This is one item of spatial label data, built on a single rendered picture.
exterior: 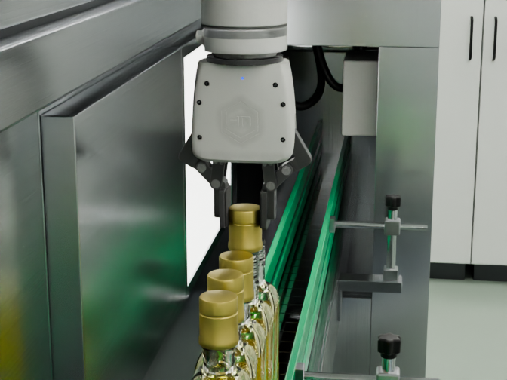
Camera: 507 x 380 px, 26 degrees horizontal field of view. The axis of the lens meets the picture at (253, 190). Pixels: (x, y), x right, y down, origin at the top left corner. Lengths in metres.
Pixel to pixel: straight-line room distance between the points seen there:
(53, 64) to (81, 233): 0.15
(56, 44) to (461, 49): 3.98
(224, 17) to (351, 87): 1.14
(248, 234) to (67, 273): 0.22
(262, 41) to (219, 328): 0.28
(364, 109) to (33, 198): 1.31
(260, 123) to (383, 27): 1.00
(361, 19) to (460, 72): 2.81
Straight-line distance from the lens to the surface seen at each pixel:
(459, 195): 4.95
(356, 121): 2.17
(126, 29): 1.15
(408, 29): 2.05
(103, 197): 1.04
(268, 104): 1.06
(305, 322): 1.45
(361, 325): 2.19
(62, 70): 0.93
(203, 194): 1.59
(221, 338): 0.96
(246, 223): 1.11
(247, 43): 1.04
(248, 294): 1.07
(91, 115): 0.99
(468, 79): 4.85
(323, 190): 2.44
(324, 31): 2.05
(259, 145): 1.07
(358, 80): 2.16
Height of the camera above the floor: 1.66
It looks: 15 degrees down
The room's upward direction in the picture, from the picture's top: straight up
